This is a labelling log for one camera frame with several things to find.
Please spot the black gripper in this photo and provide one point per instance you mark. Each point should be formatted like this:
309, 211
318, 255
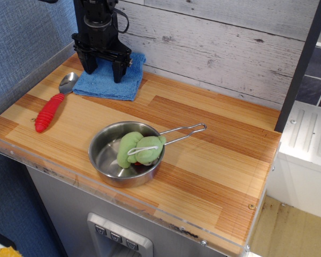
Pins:
104, 44

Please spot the blue towel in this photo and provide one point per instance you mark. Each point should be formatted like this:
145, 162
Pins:
101, 82

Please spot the red handled metal spoon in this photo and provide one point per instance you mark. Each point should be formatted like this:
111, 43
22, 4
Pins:
48, 112

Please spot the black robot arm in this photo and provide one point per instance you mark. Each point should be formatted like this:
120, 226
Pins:
99, 25

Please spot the green plush toy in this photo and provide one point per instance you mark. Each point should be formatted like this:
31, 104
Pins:
135, 148

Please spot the silver button panel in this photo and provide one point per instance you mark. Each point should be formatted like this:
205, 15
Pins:
111, 239

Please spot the yellow object at corner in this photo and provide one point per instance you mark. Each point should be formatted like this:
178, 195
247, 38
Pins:
9, 252

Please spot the white ridged cabinet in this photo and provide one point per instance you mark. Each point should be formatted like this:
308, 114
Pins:
296, 175

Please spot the clear acrylic edge guard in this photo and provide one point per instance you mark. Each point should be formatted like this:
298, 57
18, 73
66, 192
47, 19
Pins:
205, 187

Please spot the dark grey left post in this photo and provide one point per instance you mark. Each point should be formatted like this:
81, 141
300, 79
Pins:
79, 13

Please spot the dark grey post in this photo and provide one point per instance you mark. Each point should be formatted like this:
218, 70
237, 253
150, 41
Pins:
79, 13
300, 70

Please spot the steel pan with wire handle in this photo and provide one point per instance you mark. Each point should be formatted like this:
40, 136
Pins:
104, 147

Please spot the dark grey right post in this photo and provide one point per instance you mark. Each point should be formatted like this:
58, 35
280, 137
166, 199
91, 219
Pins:
300, 70

